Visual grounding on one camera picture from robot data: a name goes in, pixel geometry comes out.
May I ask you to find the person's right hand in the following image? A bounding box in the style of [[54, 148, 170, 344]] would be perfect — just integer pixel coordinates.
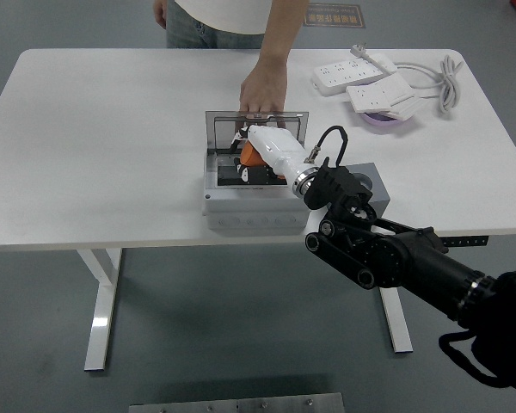
[[152, 0, 169, 30]]

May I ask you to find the person's left hand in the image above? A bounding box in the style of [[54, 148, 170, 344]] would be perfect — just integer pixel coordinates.
[[239, 63, 290, 130]]

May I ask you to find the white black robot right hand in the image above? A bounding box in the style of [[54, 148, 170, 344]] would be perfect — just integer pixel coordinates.
[[230, 123, 314, 184]]

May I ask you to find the orange cylindrical battery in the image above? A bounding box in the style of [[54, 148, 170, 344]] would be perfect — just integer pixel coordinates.
[[239, 144, 266, 169]]

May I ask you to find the transparent hinged box lid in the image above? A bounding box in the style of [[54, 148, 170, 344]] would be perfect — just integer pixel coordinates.
[[205, 110, 310, 156]]

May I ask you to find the grey plastic electrical box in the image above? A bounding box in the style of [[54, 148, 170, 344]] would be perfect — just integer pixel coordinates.
[[201, 148, 313, 231]]

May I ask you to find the person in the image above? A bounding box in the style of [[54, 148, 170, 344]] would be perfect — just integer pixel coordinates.
[[165, 0, 277, 50]]

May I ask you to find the white long power strip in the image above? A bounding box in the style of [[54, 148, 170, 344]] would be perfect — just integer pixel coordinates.
[[311, 58, 391, 97]]

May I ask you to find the brown floor sign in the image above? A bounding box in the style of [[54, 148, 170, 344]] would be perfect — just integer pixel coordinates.
[[303, 3, 366, 30]]

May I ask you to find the purple round bowl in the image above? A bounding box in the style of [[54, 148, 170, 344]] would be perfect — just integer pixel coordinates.
[[359, 109, 409, 129]]

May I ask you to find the grey block holder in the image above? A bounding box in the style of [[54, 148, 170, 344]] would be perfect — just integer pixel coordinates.
[[351, 162, 391, 216]]

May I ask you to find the white square socket panel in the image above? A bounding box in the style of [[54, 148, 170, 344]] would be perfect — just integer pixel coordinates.
[[384, 95, 430, 122], [346, 81, 416, 114]]

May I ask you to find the white table leg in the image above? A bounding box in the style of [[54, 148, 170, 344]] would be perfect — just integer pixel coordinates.
[[378, 286, 415, 354], [76, 248, 124, 373]]

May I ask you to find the grey metal plate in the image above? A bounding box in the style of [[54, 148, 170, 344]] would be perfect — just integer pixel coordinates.
[[128, 391, 345, 413]]

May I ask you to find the white power cord with plug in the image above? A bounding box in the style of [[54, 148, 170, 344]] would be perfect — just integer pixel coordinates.
[[349, 40, 464, 116]]

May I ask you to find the black perforated bracket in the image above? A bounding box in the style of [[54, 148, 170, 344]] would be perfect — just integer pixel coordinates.
[[440, 235, 490, 248]]

